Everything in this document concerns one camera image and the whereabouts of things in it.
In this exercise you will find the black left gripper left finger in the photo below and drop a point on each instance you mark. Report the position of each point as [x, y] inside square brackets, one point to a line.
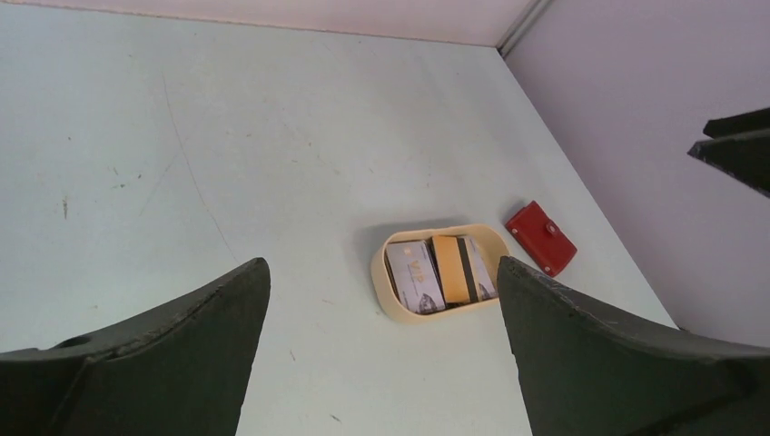
[180, 368]

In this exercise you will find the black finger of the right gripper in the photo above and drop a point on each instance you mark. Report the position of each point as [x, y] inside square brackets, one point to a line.
[739, 147]

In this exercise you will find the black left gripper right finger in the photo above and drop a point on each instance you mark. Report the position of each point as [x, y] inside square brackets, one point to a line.
[586, 367]

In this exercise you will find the red leather card holder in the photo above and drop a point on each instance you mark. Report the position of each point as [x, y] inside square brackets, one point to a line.
[542, 239]

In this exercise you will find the silver card behind gold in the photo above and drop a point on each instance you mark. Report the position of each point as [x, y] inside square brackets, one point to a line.
[485, 288]

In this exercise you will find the gold card with stripe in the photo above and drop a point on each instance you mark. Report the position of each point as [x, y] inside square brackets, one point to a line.
[455, 269]

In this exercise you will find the silver VIP card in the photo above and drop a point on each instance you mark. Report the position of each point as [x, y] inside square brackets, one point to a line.
[415, 277]

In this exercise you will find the beige oval plastic tray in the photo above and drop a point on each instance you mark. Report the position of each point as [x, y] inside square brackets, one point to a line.
[491, 244]

